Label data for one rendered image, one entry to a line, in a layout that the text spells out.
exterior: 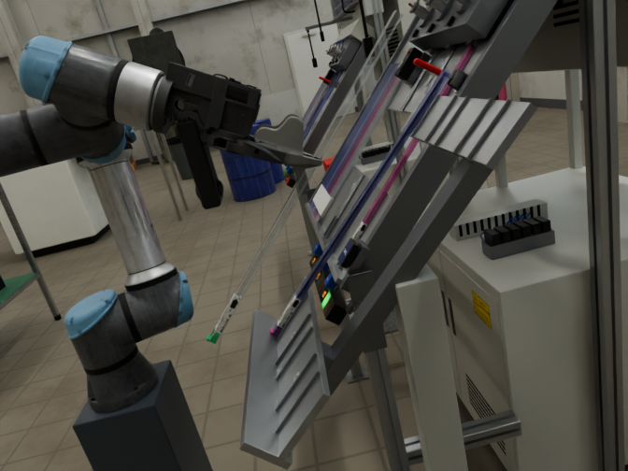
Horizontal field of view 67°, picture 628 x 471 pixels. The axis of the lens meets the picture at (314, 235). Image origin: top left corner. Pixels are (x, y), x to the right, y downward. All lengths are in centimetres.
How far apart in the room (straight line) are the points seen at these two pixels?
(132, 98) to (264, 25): 1171
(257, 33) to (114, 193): 1129
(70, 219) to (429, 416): 488
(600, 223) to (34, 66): 96
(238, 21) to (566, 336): 1159
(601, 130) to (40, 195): 503
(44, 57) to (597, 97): 86
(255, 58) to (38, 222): 790
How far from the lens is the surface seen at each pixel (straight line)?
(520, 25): 97
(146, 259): 109
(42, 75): 64
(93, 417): 119
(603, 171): 104
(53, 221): 547
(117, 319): 110
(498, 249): 120
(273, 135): 60
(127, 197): 108
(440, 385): 77
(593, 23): 100
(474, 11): 98
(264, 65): 1222
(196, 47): 1235
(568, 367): 124
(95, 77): 62
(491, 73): 95
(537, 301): 111
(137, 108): 61
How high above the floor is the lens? 112
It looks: 18 degrees down
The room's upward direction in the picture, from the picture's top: 14 degrees counter-clockwise
